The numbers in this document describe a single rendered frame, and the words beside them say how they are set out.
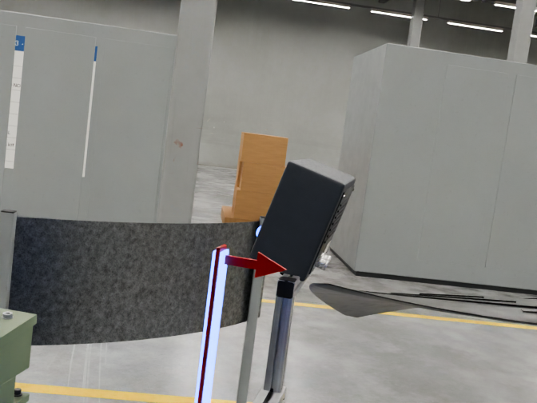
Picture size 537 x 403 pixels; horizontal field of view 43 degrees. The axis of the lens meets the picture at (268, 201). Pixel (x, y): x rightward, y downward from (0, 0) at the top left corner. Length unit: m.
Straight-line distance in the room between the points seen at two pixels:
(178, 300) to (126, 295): 0.20
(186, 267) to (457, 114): 4.79
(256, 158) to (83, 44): 2.94
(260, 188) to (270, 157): 0.41
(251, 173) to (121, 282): 6.34
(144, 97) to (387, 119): 2.30
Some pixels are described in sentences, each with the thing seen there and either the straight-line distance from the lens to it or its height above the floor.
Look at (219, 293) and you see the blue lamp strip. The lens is 0.63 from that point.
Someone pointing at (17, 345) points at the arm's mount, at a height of 1.01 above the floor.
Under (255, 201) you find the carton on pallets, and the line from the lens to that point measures 8.58.
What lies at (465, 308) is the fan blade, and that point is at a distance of 0.56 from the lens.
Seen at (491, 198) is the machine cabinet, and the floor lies 0.91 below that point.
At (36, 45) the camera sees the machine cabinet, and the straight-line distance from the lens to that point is 6.62.
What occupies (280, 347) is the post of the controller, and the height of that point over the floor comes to 0.94.
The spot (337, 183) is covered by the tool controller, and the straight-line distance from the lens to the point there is 1.18.
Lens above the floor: 1.30
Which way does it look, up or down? 6 degrees down
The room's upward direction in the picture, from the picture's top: 7 degrees clockwise
